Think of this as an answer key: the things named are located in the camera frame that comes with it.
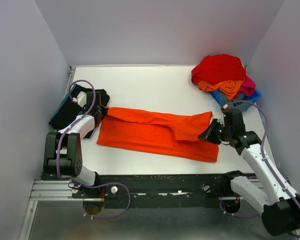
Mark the blue plastic bin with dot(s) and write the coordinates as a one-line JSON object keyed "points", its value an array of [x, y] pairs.
{"points": [[253, 98]]}

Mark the aluminium extrusion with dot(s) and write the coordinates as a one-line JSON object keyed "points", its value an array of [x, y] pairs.
{"points": [[51, 190], [230, 198]]}

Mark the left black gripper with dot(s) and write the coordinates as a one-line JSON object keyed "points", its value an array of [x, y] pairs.
{"points": [[104, 110]]}

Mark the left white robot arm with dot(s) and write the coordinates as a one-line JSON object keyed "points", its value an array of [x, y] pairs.
{"points": [[63, 150]]}

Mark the magenta t shirt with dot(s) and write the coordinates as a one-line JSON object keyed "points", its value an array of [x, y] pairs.
{"points": [[248, 87]]}

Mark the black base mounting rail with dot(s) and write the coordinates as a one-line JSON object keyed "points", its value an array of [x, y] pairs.
{"points": [[158, 191]]}

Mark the red t shirt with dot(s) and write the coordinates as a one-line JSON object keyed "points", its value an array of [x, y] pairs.
{"points": [[214, 69]]}

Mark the aluminium extrusion left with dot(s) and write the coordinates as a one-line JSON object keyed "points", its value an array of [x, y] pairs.
{"points": [[51, 190]]}

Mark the black t shirt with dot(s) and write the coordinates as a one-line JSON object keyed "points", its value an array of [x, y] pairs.
{"points": [[78, 115]]}

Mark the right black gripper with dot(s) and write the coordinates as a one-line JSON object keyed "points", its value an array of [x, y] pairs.
{"points": [[208, 134]]}

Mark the aluminium extrusion right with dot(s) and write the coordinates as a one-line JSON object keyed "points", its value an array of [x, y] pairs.
{"points": [[230, 198]]}

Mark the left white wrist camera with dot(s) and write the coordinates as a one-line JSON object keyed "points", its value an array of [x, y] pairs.
{"points": [[80, 99]]}

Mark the blue folded t shirt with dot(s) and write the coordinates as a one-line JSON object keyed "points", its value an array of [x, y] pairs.
{"points": [[65, 111]]}

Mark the grey t shirt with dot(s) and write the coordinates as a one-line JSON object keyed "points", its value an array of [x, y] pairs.
{"points": [[235, 103]]}

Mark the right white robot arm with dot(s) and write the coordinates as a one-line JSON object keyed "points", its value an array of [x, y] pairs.
{"points": [[277, 203]]}

